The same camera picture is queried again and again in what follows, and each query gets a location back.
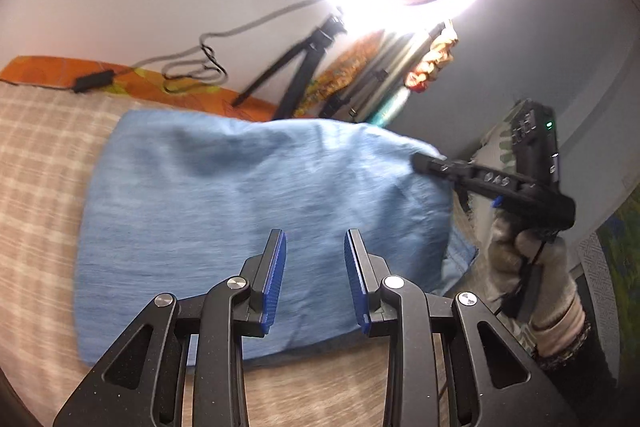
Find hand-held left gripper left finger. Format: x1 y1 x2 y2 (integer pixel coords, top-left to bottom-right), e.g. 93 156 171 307
52 228 288 427

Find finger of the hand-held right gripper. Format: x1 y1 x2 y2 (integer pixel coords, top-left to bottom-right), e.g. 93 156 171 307
410 153 476 192

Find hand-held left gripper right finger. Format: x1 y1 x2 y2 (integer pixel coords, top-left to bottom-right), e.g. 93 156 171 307
343 228 583 427

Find light blue denim pants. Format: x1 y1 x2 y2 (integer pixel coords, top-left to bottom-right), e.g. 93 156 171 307
72 108 478 365

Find person's right forearm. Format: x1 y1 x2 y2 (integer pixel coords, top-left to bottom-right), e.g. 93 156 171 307
537 322 621 388

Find person's right hand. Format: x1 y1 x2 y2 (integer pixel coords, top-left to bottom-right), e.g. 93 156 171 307
487 217 586 355

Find colourful knotted cloth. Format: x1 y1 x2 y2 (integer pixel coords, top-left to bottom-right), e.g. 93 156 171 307
377 22 458 128

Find folded silver tripod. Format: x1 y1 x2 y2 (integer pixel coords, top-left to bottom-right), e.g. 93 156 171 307
320 22 446 125

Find grey patterned fabric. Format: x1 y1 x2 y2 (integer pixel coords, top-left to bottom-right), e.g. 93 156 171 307
575 232 623 358

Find yellow green patterned scarf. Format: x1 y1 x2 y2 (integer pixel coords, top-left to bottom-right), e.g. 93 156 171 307
295 32 386 118

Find small black tripod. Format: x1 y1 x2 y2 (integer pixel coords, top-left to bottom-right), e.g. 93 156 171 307
234 14 348 120

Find beige checked blanket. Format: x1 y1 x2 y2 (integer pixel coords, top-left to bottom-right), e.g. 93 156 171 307
0 82 451 427

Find orange patterned sheet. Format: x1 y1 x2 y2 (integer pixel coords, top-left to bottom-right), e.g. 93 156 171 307
0 55 278 122

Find black power cable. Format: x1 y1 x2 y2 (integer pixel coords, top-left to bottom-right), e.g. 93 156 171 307
112 0 326 95

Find black inline cable switch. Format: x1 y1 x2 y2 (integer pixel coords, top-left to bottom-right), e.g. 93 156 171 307
73 71 115 94

